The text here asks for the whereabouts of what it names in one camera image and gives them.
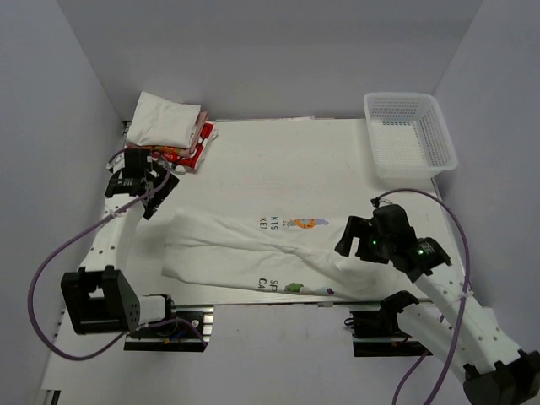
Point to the white plastic basket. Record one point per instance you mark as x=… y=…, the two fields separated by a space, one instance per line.
x=408 y=135

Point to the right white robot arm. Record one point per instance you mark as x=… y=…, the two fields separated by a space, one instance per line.
x=492 y=368

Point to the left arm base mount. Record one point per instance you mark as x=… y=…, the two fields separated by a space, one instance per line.
x=189 y=333

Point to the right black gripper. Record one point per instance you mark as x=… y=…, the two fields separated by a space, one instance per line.
x=363 y=238

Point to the red printed t shirt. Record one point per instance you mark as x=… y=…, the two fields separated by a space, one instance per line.
x=189 y=159

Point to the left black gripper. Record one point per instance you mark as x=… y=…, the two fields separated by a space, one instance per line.
x=156 y=192

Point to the white t shirt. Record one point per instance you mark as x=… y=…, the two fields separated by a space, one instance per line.
x=161 y=122
x=273 y=254

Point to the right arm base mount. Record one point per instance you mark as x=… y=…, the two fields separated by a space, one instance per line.
x=376 y=333

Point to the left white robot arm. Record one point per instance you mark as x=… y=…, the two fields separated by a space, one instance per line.
x=98 y=297

